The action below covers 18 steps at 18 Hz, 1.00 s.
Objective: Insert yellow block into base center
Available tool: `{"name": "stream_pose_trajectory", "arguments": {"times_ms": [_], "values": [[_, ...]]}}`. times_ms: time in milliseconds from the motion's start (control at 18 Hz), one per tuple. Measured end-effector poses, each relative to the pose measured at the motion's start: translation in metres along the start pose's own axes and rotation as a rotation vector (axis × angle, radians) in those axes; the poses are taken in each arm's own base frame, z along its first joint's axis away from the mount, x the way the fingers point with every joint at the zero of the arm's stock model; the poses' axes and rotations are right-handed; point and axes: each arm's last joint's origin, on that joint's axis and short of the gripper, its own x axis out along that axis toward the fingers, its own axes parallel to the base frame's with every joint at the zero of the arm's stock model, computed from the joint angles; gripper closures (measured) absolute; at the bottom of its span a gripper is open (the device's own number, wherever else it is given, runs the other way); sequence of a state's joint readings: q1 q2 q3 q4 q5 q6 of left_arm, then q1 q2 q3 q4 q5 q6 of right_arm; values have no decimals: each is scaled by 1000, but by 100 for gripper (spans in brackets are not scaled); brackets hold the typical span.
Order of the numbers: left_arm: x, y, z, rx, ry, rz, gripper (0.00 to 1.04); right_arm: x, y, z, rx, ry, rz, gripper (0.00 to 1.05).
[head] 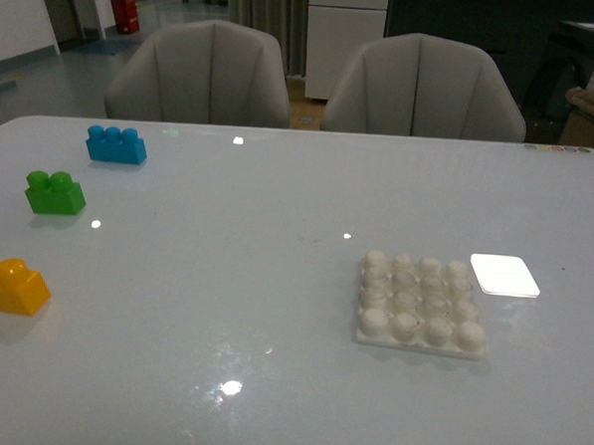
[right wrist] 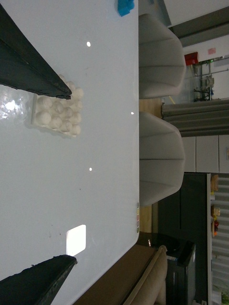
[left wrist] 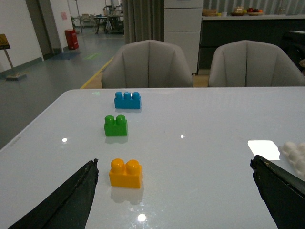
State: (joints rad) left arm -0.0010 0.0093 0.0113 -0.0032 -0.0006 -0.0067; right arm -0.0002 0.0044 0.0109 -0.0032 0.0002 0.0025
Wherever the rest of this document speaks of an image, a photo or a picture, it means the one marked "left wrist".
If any grey curtain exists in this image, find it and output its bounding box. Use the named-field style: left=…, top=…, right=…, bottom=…
left=122, top=0, right=164, bottom=44

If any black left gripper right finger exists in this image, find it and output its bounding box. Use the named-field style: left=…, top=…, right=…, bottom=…
left=250, top=155, right=305, bottom=229

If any left grey armchair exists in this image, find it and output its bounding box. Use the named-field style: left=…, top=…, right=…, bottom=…
left=101, top=40, right=193, bottom=89

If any dark counter cabinet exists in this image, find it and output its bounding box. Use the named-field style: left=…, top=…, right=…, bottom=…
left=198, top=15, right=305, bottom=70

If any white drawer cabinet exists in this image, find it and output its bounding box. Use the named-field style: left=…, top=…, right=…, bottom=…
left=164, top=0, right=203, bottom=73

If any grey armchair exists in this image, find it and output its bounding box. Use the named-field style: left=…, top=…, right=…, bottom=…
left=101, top=40, right=193, bottom=89
left=209, top=40, right=305, bottom=87

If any white studded base plate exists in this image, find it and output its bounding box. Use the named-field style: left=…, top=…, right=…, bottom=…
left=279, top=141, right=305, bottom=179

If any right grey armchair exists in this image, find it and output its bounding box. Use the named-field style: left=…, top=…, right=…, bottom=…
left=209, top=40, right=305, bottom=87

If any blue toy block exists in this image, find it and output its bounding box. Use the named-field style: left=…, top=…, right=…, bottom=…
left=114, top=92, right=142, bottom=109

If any fruit bowl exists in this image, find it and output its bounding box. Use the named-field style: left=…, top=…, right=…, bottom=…
left=246, top=8, right=264, bottom=16

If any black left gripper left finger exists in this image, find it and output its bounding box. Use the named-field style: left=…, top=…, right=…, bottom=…
left=10, top=159, right=99, bottom=229

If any yellow sign on stand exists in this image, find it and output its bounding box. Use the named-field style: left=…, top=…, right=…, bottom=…
left=0, top=34, right=27, bottom=81

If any green toy block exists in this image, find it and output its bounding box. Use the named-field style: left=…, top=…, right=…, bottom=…
left=104, top=114, right=128, bottom=137

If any yellow toy block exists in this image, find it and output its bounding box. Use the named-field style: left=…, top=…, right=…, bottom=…
left=109, top=158, right=143, bottom=189

